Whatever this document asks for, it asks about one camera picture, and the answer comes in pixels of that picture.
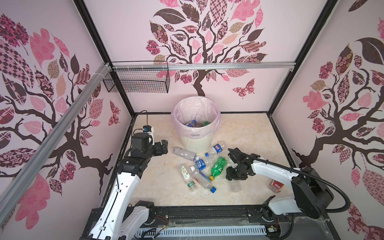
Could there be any white cap blue label bottle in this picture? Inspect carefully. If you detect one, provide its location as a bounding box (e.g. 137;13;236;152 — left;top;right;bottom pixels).
229;180;242;193

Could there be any red orange label bottle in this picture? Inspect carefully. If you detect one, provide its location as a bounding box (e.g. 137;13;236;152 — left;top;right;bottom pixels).
268;180;284;194

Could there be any green sprite bottle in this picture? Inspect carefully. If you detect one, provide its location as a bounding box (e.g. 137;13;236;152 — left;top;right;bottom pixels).
202;121;211;127
209;157;227;181

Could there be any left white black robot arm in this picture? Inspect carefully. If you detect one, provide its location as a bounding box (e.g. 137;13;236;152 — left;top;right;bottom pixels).
80;133;168;240

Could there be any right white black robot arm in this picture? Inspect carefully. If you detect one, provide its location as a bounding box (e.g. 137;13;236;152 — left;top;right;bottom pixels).
228;148;334;219

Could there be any white ribbed trash bin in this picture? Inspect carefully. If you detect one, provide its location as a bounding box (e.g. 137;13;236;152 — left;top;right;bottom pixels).
180;135;213;154

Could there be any pink plastic bin liner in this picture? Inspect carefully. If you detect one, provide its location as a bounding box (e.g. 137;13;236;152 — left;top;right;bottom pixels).
171;96;221;139

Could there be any pepsi label clear bottle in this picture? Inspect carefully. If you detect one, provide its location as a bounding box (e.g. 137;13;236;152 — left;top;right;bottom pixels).
204;142;227;157

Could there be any clear crushed bottle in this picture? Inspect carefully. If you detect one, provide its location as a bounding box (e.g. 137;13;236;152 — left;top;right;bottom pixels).
173;147;201;162

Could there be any green cap clear bottle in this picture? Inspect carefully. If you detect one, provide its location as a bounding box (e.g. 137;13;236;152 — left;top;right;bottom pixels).
179;165;198;193

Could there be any blue label bottle centre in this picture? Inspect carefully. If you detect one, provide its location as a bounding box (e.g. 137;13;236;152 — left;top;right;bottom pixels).
190;157;215;172

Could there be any blue cap clear bottle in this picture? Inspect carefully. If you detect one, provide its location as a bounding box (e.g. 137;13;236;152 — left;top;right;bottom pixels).
193;171;217;193

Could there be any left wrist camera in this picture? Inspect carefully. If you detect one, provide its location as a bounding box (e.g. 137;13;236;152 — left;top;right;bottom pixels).
143;125;155;146

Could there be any black wire mesh basket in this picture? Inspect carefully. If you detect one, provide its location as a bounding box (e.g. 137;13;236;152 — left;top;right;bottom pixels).
103;60;171;94

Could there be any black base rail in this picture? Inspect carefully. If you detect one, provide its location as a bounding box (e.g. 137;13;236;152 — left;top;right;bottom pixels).
124;201;340;240

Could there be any aluminium rail back wall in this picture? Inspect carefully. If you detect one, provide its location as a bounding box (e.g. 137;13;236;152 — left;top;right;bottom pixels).
113;62;296;71

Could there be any aluminium rail wall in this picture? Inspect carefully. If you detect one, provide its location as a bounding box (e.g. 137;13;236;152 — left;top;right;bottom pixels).
113;62;296;71
1;63;111;224

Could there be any white slotted cable duct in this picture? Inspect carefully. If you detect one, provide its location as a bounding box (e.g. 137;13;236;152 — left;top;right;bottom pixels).
134;226;267;239

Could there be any black corrugated cable conduit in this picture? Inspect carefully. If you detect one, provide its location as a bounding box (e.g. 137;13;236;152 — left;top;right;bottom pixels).
230;148;351;214

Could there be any aluminium rail left wall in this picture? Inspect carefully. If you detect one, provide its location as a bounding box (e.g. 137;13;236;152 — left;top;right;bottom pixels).
1;63;111;224

